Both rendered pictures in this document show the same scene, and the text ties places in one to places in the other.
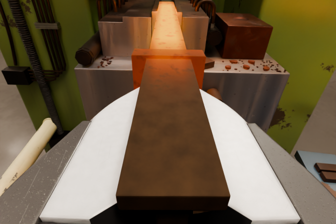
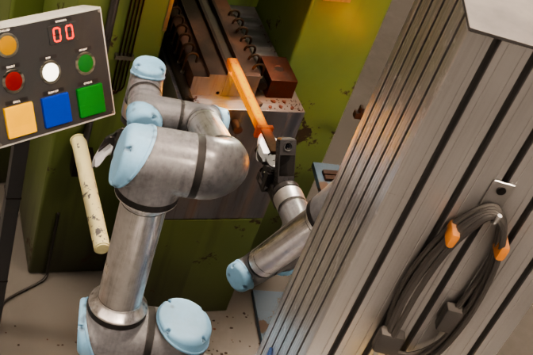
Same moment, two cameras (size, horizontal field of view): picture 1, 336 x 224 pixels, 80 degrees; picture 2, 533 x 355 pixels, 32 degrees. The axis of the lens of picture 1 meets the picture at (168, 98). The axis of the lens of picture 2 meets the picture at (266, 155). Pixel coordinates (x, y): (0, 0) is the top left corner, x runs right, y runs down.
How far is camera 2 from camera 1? 2.32 m
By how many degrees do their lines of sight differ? 24
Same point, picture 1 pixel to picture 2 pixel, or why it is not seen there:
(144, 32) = (220, 82)
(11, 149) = not seen: outside the picture
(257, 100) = (285, 127)
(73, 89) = (117, 105)
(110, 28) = (200, 80)
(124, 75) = not seen: hidden behind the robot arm
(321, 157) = (328, 166)
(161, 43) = (258, 118)
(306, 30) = (327, 66)
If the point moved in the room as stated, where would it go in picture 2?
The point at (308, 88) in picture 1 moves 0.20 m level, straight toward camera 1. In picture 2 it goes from (331, 108) to (310, 139)
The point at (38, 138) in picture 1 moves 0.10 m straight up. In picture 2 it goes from (86, 154) to (92, 128)
